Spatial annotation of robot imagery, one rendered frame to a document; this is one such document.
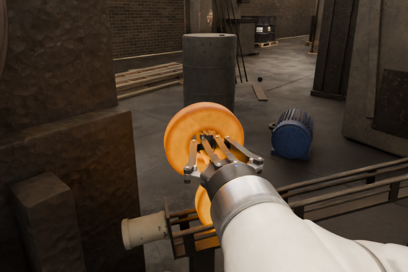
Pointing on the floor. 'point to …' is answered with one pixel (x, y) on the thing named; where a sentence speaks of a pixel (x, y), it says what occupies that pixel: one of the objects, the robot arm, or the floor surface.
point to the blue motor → (292, 135)
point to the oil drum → (209, 68)
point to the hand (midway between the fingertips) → (204, 134)
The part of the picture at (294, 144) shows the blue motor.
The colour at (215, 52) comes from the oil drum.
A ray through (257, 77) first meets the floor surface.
